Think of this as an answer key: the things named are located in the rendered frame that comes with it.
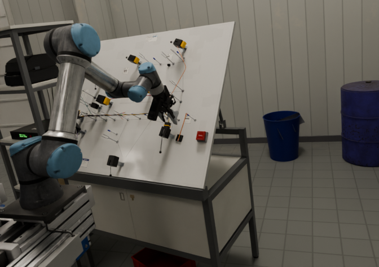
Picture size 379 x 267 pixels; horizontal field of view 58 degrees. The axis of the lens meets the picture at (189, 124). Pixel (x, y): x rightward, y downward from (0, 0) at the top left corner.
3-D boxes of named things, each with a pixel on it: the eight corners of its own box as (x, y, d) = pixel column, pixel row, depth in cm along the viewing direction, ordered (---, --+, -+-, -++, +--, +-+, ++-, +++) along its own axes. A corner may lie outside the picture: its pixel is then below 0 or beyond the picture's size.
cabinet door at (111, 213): (136, 240, 225) (124, 185, 214) (79, 224, 254) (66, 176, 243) (138, 237, 227) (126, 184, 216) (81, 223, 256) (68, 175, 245)
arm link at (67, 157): (52, 177, 123) (77, 35, 132) (82, 181, 116) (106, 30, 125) (22, 175, 113) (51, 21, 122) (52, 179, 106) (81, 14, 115)
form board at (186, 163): (58, 169, 242) (56, 168, 241) (97, 42, 271) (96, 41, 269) (205, 189, 180) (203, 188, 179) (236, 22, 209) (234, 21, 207)
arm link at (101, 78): (25, 51, 125) (111, 104, 165) (44, 48, 120) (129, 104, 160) (35, 24, 129) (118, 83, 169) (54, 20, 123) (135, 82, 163)
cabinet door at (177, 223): (209, 259, 196) (200, 198, 185) (136, 240, 225) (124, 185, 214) (211, 257, 198) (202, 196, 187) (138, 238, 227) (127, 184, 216)
